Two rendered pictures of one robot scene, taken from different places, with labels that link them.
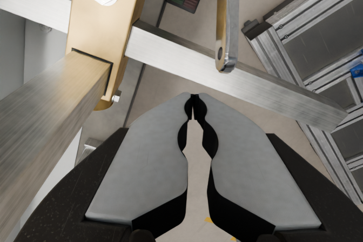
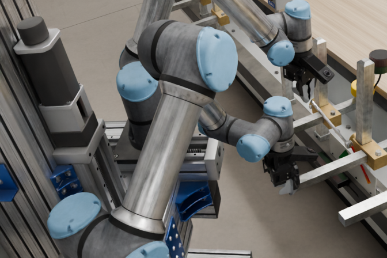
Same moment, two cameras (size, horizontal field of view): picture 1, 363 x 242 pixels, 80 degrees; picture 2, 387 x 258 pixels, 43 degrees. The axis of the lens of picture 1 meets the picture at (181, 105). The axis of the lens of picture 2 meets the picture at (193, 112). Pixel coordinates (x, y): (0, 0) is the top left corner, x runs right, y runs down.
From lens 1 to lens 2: 163 cm
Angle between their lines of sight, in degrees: 31
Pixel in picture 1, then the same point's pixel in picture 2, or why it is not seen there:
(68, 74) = (323, 95)
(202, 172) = not seen: hidden behind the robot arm
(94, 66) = (321, 102)
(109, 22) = (327, 111)
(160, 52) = (313, 116)
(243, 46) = not seen: outside the picture
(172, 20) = (304, 242)
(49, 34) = (344, 126)
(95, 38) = (326, 107)
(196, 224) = not seen: hidden behind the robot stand
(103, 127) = (295, 109)
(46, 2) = (340, 107)
